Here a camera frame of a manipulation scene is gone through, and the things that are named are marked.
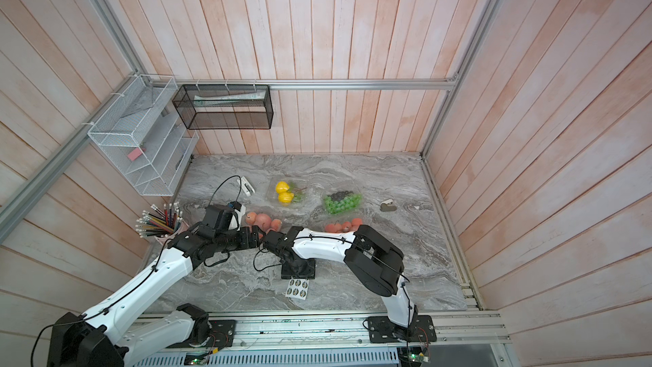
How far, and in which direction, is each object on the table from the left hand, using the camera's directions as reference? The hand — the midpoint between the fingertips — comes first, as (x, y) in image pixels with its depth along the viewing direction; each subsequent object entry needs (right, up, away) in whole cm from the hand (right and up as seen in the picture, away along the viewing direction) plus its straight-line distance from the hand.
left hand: (255, 240), depth 81 cm
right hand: (+13, -14, +4) cm, 19 cm away
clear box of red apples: (+30, +2, +11) cm, 32 cm away
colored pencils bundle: (-34, +6, +2) cm, 34 cm away
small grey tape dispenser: (+49, +9, +19) cm, 53 cm away
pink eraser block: (-40, +28, +1) cm, 49 cm away
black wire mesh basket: (-19, +51, +23) cm, 59 cm away
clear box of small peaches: (0, +5, +11) cm, 12 cm away
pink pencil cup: (-26, +4, +3) cm, 26 cm away
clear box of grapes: (+29, +11, +17) cm, 36 cm away
